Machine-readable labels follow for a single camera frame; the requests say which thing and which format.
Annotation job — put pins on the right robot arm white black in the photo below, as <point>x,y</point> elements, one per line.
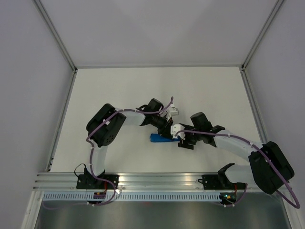
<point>267,167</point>

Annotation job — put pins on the aluminium front rail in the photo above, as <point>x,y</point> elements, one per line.
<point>130,182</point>

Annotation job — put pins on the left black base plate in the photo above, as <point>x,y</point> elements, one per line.
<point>87,181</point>

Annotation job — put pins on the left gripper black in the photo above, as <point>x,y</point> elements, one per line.
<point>166,130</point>

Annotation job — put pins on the blue cloth napkin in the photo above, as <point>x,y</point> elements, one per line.
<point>156,138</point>

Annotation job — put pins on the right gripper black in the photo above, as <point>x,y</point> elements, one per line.
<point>184,143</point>

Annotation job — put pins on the left aluminium frame post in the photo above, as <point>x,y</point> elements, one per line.
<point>68,89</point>

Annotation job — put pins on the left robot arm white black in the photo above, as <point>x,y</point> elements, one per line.
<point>107,122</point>

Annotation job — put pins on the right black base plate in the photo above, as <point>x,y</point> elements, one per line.
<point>219,182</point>

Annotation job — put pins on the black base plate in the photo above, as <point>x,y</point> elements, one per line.
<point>219,182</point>
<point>87,181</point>

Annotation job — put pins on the white slotted cable duct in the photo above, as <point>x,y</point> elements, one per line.
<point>135,196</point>

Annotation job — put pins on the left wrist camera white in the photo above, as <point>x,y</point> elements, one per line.
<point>172,111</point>

